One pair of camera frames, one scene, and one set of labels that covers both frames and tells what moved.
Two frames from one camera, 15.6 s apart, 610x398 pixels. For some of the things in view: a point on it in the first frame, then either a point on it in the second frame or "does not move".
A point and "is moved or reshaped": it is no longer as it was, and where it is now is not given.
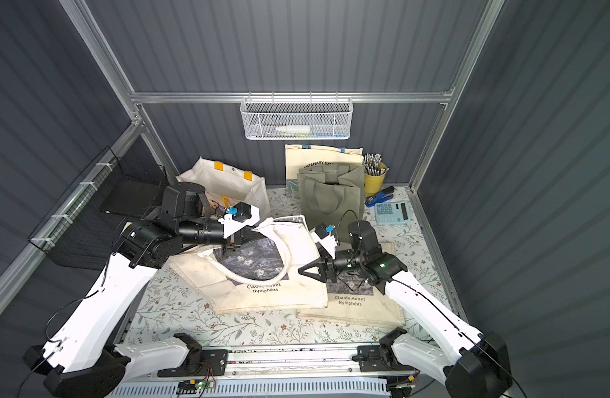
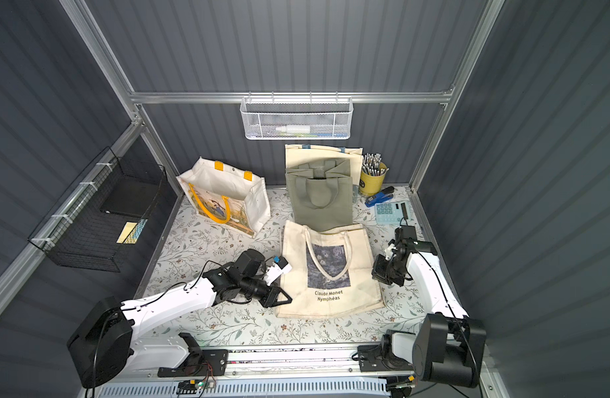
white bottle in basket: x=295 y=128 does not move
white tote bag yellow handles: x=226 y=185 does not move
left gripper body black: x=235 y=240 to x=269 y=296
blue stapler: x=381 y=196 does not move
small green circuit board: x=189 y=387 does not move
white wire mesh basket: x=296 y=118 does not move
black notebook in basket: x=133 y=196 does not move
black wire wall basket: x=82 y=232 does not move
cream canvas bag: x=264 y=274 is moved or reshaped
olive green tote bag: x=331 y=193 is moved or reshaped
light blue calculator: x=392 y=212 does not move
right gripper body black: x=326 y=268 to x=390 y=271
